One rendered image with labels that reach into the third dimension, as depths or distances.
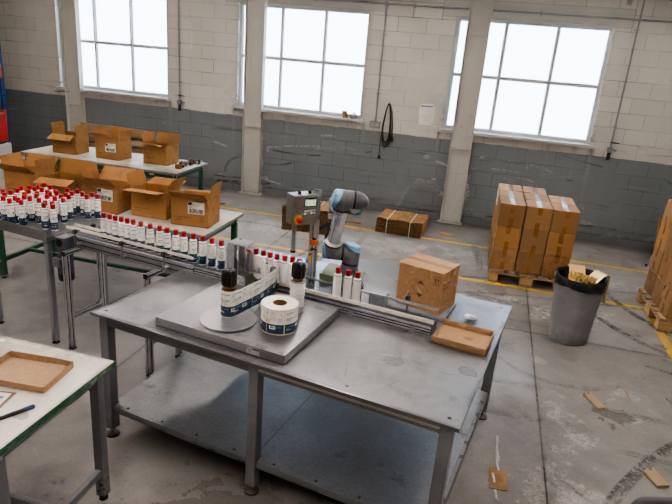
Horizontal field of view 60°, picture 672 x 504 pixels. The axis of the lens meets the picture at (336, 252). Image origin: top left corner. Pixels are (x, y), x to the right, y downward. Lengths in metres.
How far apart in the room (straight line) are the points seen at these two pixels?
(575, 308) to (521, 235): 1.50
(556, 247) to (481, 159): 2.49
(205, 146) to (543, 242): 5.62
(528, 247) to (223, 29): 5.60
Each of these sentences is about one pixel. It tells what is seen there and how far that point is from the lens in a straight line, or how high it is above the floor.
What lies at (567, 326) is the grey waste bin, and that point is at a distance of 5.58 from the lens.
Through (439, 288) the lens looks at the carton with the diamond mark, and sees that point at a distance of 3.57.
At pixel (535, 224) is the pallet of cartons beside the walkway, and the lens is 6.66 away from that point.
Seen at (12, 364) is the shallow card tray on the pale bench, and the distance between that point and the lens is 3.21.
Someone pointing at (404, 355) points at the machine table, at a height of 0.83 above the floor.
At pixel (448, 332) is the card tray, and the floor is 0.83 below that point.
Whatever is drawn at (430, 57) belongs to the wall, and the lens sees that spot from 8.74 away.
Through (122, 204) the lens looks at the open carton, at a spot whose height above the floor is 0.86.
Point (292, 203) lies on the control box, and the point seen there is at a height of 1.42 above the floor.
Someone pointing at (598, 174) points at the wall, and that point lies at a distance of 8.92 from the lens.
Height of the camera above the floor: 2.33
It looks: 19 degrees down
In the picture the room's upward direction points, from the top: 5 degrees clockwise
